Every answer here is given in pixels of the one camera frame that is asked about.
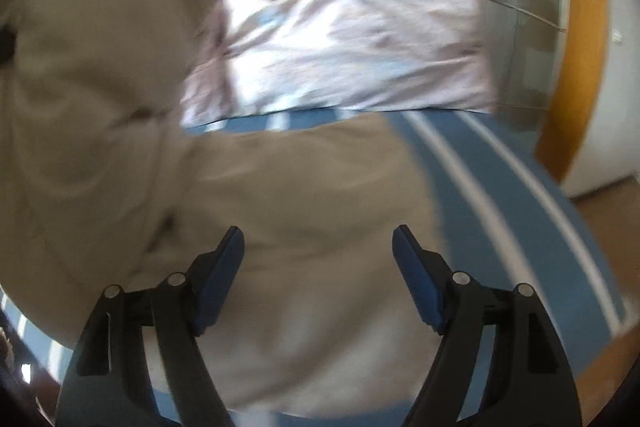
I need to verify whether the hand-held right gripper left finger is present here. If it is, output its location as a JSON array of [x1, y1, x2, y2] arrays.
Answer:
[[55, 226, 246, 427]]

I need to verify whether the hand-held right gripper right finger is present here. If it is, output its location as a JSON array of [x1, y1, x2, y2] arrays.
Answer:
[[392, 224, 583, 427]]

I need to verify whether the white puffer jacket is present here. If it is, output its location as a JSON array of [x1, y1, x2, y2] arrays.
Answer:
[[0, 0, 446, 418]]

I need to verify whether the blue white striped bedsheet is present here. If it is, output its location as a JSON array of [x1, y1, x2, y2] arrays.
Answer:
[[0, 107, 631, 427]]

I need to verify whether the right pink floral pillow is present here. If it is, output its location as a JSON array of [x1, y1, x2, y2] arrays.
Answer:
[[180, 0, 498, 134]]

